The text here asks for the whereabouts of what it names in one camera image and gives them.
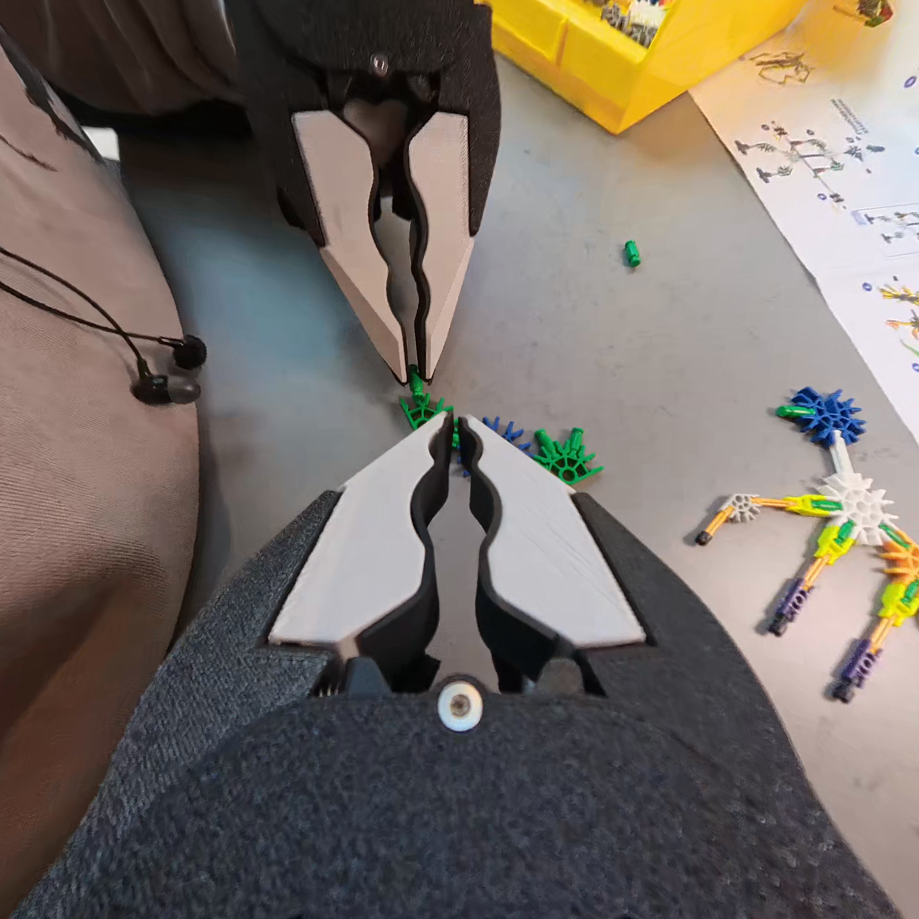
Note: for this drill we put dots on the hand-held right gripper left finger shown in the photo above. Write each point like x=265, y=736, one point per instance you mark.
x=359, y=567

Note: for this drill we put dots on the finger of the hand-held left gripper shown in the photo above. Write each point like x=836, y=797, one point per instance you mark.
x=445, y=215
x=344, y=215

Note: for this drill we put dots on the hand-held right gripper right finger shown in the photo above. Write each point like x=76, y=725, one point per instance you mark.
x=560, y=567

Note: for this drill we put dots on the green fan connector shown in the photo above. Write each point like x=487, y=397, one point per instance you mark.
x=420, y=413
x=567, y=463

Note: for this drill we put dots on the green short rod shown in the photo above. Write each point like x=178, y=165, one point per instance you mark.
x=793, y=411
x=543, y=436
x=632, y=253
x=415, y=380

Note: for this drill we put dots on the blue snowflake connector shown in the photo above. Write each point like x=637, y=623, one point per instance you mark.
x=506, y=431
x=829, y=416

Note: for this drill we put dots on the yellow plastic bin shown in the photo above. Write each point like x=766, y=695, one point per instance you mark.
x=610, y=57

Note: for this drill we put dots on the pile of toy pieces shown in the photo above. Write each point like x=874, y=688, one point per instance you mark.
x=632, y=18

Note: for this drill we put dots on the multicoloured construction toy model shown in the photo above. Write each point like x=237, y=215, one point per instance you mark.
x=858, y=506

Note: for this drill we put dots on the grey desk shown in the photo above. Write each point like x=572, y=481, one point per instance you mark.
x=646, y=323

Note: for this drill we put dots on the black earbud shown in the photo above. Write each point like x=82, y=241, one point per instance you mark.
x=165, y=390
x=188, y=352

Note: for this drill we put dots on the person's beige jacket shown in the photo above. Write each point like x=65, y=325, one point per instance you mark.
x=72, y=431

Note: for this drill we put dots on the white instruction sheet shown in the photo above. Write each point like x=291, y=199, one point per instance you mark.
x=825, y=179

